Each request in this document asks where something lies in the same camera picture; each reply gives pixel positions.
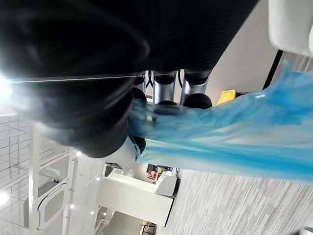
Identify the red box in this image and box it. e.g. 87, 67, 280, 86
147, 171, 159, 184

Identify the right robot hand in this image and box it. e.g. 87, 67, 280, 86
0, 0, 260, 169

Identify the white room divider frame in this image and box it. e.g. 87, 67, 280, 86
28, 122, 81, 232

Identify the blue plastic rubbish bag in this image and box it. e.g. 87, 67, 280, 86
127, 61, 313, 188

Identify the white partition counter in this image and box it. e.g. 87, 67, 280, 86
99, 161, 175, 227

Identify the yellow object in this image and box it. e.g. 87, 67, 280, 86
216, 89, 237, 106

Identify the white armchair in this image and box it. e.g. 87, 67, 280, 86
154, 170, 181, 198

